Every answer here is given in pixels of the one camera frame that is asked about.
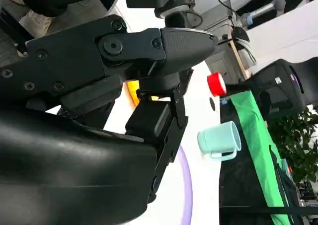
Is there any green cloth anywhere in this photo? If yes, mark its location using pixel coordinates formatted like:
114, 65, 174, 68
230, 90, 300, 225

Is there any wooden stick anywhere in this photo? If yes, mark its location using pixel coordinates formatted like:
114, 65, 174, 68
229, 27, 249, 79

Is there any pale green mug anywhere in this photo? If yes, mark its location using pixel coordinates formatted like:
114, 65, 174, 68
197, 121, 242, 161

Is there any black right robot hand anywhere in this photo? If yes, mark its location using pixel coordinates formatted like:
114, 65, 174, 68
0, 14, 220, 225

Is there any black hanging cable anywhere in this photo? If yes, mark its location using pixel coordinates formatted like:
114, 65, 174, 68
215, 0, 240, 28

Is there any lilac plate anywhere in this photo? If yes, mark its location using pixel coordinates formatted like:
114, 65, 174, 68
173, 145, 193, 225

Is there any green potted plant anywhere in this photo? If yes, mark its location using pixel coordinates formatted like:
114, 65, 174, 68
267, 105, 318, 184

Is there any red tape roll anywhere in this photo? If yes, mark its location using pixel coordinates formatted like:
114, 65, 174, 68
207, 72, 228, 97

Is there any black backdrop cloth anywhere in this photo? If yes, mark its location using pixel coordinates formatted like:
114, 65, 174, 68
218, 84, 303, 225

